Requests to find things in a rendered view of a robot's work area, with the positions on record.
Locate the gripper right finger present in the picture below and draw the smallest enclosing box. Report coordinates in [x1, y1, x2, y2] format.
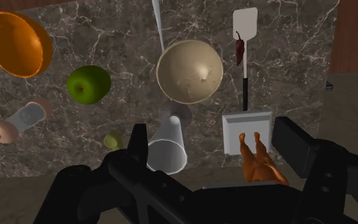
[272, 116, 358, 224]

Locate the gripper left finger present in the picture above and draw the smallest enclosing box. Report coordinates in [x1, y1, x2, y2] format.
[32, 123, 198, 224]

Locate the white cup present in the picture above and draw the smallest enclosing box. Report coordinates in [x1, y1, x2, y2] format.
[146, 114, 188, 176]

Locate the small yellow-green cylinder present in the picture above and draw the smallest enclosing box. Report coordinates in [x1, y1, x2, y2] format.
[103, 130, 125, 152]

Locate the orange figure on white base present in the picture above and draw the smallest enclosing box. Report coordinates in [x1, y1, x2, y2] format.
[221, 109, 290, 187]

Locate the green apple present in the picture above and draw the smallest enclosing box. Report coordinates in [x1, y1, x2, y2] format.
[66, 64, 112, 105]

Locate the beige bowl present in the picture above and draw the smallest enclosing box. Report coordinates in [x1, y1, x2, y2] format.
[155, 39, 224, 105]

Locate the clear shaker with tan caps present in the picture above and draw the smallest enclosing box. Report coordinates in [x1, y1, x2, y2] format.
[0, 98, 54, 144]

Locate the dark red chili pepper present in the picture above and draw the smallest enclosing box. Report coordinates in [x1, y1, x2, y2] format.
[235, 31, 245, 67]

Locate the white pointed utensil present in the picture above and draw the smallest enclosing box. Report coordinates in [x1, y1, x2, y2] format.
[151, 0, 166, 53]

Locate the orange bowl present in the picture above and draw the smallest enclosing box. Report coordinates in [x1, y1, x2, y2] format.
[0, 11, 54, 79]

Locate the white spatula with black handle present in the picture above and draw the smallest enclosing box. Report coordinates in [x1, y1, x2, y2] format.
[232, 7, 259, 112]

